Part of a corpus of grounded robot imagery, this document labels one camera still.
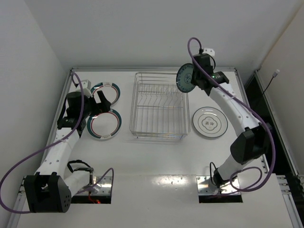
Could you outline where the right black base cable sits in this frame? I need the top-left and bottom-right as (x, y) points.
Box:
(209, 161), (219, 183)

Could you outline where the left black base cable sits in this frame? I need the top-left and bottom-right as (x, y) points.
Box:
(67, 160), (95, 185)

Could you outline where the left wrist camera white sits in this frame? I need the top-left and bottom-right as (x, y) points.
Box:
(81, 80), (91, 93)

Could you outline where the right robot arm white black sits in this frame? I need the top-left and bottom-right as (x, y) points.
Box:
(191, 53), (276, 192)

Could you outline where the small blue patterned plate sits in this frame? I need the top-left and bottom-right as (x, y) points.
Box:
(176, 63), (195, 93)

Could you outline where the white plate with grey rim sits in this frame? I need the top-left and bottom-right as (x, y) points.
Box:
(192, 106), (228, 138)

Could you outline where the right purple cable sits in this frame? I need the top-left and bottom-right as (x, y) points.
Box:
(187, 37), (276, 197)

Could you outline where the black base cable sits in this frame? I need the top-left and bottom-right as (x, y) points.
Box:
(67, 160), (95, 185)
(209, 161), (219, 183)

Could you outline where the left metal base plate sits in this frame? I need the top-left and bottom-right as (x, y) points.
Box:
(91, 176), (113, 196)

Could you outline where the black cable with white plug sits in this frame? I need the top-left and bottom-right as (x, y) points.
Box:
(261, 69), (280, 95)

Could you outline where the near green red rimmed plate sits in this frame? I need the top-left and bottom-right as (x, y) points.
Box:
(86, 109), (122, 141)

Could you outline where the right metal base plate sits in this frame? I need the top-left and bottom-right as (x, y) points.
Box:
(196, 176), (241, 196)

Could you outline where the green red rimmed plate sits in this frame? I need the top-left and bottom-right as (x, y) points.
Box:
(86, 109), (122, 141)
(91, 82), (121, 105)

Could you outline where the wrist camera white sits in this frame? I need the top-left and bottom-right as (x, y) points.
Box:
(81, 80), (91, 93)
(202, 48), (215, 57)

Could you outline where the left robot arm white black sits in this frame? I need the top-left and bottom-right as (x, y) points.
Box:
(24, 89), (111, 213)

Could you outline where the metal base plate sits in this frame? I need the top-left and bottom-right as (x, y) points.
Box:
(196, 176), (241, 196)
(91, 176), (113, 196)

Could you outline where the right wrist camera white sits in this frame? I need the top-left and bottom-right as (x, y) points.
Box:
(202, 48), (215, 57)

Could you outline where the metal wire dish rack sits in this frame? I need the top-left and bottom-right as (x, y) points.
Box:
(130, 72), (190, 141)

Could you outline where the far green red rimmed plate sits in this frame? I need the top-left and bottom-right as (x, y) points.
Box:
(91, 82), (121, 105)

